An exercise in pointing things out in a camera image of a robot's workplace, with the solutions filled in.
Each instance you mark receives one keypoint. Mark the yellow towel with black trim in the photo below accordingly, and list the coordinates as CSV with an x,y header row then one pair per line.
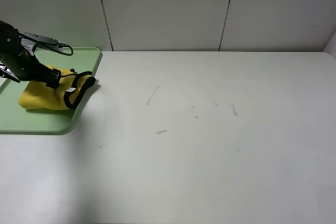
x,y
68,95

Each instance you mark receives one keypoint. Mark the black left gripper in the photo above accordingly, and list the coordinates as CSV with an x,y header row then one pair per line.
x,y
23,64

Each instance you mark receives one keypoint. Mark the light green plastic tray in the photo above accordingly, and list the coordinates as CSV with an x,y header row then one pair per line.
x,y
17,120

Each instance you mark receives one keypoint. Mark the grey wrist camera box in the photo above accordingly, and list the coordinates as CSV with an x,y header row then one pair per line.
x,y
33,41

